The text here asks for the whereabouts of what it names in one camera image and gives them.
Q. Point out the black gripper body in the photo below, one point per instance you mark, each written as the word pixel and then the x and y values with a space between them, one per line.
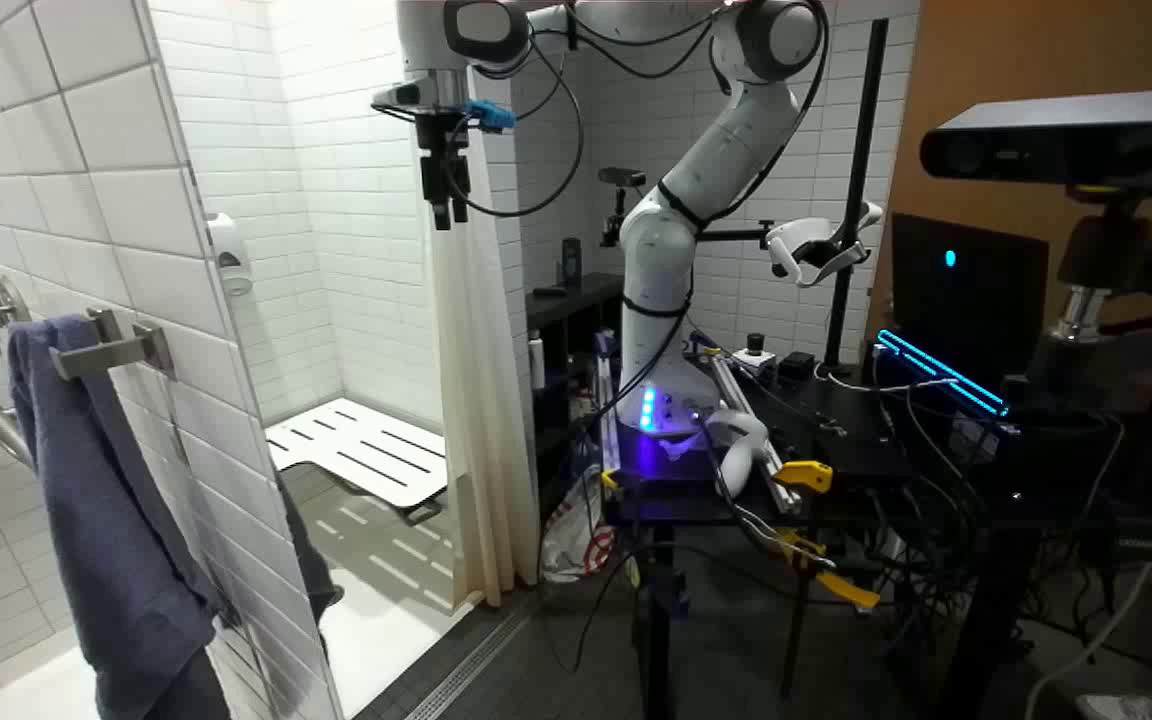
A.
pixel 446 135

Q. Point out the white shower curtain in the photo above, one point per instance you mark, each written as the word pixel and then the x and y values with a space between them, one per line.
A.
pixel 480 401

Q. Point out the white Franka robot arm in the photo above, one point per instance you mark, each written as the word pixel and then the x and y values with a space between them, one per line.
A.
pixel 661 253

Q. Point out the purple lit robot base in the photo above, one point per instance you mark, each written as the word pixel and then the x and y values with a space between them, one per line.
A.
pixel 657 447

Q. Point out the small dark bottle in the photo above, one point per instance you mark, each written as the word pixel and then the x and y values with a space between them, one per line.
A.
pixel 568 264

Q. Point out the black shelf unit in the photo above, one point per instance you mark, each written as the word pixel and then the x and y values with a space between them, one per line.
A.
pixel 561 320

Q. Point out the white slatted shower seat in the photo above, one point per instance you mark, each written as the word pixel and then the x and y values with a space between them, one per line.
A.
pixel 360 454

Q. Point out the small white black gadget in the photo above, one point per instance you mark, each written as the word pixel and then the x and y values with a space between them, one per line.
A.
pixel 753 355

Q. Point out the metal towel hook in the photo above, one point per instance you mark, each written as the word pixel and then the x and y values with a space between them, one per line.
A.
pixel 101 355

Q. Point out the white red bag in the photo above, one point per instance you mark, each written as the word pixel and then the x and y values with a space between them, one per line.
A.
pixel 581 541

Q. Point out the black vertical pole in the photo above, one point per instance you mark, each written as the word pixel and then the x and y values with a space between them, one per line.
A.
pixel 857 175

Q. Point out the yellow clamp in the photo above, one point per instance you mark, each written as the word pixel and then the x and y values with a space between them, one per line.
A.
pixel 803 475
pixel 849 595

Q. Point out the black equipment table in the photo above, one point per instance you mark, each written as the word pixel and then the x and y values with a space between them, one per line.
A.
pixel 841 425

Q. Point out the blue hanging towel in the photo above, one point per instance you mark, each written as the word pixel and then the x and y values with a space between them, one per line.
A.
pixel 108 532

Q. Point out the black tripod stand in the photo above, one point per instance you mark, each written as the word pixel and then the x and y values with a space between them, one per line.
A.
pixel 657 625

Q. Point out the blue lit strip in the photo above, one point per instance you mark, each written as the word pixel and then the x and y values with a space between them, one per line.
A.
pixel 937 371

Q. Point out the black monitor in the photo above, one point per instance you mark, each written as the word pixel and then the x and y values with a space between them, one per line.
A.
pixel 971 307

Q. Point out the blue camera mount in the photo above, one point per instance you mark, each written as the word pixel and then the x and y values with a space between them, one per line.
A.
pixel 492 114

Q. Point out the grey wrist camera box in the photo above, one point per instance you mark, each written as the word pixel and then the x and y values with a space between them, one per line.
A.
pixel 398 100

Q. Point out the white wall dispenser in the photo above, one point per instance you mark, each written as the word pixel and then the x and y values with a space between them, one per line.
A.
pixel 230 253

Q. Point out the white bracket device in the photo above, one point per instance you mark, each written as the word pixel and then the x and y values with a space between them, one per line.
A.
pixel 803 246

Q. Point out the black bar camera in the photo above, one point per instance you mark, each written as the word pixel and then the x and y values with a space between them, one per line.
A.
pixel 1070 141

